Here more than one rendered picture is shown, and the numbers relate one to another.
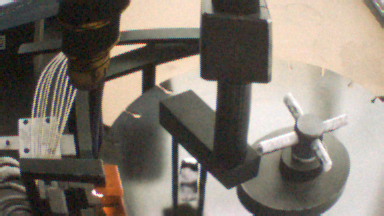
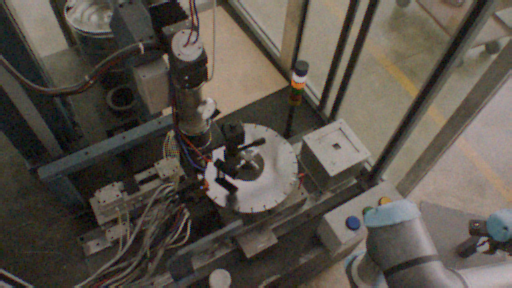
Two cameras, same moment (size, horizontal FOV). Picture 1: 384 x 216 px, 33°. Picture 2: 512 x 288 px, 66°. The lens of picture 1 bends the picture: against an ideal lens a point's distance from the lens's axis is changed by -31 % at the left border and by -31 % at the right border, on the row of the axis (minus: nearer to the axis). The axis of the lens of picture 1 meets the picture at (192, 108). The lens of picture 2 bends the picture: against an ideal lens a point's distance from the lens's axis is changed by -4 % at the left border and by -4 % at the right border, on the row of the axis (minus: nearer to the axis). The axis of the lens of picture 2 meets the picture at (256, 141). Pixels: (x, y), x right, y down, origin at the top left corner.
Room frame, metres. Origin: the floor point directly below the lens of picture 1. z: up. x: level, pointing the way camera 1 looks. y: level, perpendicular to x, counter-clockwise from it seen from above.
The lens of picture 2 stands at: (-0.12, 0.16, 2.13)
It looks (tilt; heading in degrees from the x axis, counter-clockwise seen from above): 58 degrees down; 335
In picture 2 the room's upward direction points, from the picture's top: 7 degrees clockwise
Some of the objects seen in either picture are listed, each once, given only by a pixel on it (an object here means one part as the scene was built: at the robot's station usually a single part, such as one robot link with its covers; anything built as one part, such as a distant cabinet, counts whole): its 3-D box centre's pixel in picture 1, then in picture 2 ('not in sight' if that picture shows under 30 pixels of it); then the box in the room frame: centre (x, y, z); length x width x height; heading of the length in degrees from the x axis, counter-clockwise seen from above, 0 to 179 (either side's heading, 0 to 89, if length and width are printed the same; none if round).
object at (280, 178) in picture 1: (303, 164); (247, 163); (0.48, -0.09, 0.96); 0.11 x 0.11 x 0.03
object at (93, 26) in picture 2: not in sight; (116, 39); (1.20, 0.23, 0.93); 0.31 x 0.31 x 0.36
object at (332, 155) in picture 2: not in sight; (332, 156); (0.48, -0.43, 0.82); 0.18 x 0.18 x 0.15; 11
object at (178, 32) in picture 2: not in sight; (164, 41); (0.59, 0.10, 1.45); 0.35 x 0.07 x 0.28; 11
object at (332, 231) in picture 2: not in sight; (360, 218); (0.23, -0.42, 0.82); 0.28 x 0.11 x 0.15; 101
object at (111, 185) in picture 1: (68, 194); (193, 191); (0.44, 0.10, 0.95); 0.10 x 0.03 x 0.07; 101
